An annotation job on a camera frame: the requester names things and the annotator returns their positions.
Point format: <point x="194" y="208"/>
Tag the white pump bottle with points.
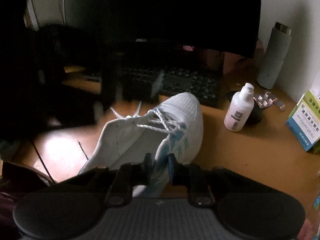
<point x="237" y="115"/>

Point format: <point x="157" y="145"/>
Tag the small blue packet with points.
<point x="317" y="203"/>

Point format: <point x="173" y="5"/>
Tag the black computer monitor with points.
<point x="162" y="10"/>

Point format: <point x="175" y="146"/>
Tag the person's maroon clothing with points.
<point x="6" y="217"/>

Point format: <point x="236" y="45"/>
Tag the pink box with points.
<point x="235" y="65"/>

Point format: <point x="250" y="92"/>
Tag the small silver pill blister pack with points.
<point x="281" y="105"/>

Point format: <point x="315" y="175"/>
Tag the white mesh sneaker shoe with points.
<point x="182" y="107"/>

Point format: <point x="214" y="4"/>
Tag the white shoelace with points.
<point x="165" y="121"/>

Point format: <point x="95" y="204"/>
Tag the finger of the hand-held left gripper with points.
<point x="135" y="85"/>
<point x="77" y="107"/>

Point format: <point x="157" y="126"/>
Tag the black keyboard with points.
<point x="195" y="85"/>

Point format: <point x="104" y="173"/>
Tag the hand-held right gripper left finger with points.
<point x="147" y="172"/>

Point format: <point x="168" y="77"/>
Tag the grey thermos bottle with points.
<point x="273" y="60"/>

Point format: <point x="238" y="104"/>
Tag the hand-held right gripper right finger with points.
<point x="171" y="168"/>

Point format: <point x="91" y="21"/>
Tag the black computer mouse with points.
<point x="256" y="115"/>

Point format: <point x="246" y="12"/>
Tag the green blue medicine box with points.
<point x="305" y="127"/>

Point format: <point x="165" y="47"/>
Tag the large silver pill blister pack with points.
<point x="262" y="101"/>

